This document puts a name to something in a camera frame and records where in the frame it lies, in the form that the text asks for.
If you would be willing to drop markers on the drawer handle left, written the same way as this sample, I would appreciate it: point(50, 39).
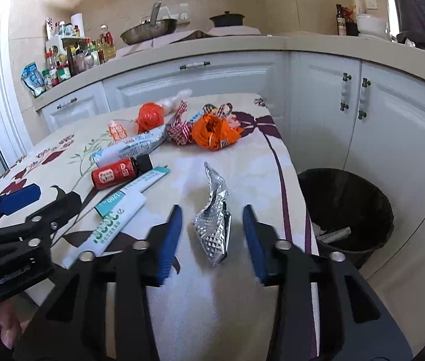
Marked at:
point(67, 103)

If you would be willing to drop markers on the white spice rack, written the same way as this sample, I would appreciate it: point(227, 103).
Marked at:
point(58, 45)

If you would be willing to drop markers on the white stacked bowls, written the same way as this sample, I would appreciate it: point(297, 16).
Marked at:
point(371, 26)

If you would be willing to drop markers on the cooking oil bottle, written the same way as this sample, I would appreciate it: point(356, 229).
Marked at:
point(106, 43)

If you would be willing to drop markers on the orange plastic bag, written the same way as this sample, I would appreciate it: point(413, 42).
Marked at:
point(215, 133)

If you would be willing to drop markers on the teal white flat box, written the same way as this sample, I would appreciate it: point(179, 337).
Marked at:
point(139, 184)

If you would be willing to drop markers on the dark sauce bottle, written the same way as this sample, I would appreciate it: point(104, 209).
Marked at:
point(340, 21)

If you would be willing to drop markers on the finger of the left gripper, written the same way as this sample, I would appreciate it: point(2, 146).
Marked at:
point(13, 202)
point(45, 220)

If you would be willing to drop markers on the drawer handle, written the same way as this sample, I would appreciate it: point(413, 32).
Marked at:
point(67, 103)
point(195, 65)

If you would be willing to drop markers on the person's left hand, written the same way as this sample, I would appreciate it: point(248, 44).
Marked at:
point(11, 328)

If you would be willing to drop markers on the clear plastic bag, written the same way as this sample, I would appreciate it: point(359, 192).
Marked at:
point(171, 104)

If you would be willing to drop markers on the black trash bin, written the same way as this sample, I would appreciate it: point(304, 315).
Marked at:
point(351, 214)

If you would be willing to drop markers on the blue white snack bag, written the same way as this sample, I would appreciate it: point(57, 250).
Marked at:
point(139, 145)

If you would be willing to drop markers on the blue white pouch bag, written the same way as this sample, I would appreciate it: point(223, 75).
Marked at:
point(33, 80)

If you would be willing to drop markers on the silver foil wrapper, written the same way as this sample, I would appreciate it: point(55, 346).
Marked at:
point(212, 225)

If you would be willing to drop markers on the metal wok pan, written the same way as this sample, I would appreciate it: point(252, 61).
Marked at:
point(153, 28)

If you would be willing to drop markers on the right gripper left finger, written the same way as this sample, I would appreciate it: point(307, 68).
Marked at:
point(71, 322)

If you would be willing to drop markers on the drawer handle middle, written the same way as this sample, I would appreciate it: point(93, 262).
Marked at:
point(195, 65)

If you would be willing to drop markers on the cabinet door handle left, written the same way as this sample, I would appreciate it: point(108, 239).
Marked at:
point(345, 92)

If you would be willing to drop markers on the red crumpled plastic bag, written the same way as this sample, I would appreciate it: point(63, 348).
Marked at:
point(150, 116)

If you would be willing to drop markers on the white wall socket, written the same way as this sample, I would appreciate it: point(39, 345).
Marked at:
point(371, 4)

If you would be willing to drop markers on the white green-lettered paper sleeve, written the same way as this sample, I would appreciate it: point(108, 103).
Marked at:
point(109, 227)

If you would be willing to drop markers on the floral tablecloth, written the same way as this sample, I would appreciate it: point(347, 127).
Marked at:
point(202, 312)

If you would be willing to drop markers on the translucent orange-print plastic bag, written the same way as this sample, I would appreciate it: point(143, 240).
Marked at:
point(122, 129)

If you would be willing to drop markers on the red lid jar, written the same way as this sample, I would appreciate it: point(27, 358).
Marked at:
point(63, 72)

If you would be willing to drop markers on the light blue wrapper strip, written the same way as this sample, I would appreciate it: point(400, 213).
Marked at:
point(196, 117)

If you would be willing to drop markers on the black clay pot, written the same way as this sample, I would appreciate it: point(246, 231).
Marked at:
point(227, 19)

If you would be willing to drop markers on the pink stove cover cloth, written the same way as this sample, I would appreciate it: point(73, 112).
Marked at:
point(188, 36)

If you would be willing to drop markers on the red white checkered cloth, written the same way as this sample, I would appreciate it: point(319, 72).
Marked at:
point(180, 132)

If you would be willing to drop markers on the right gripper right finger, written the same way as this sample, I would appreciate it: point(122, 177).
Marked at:
point(320, 294)

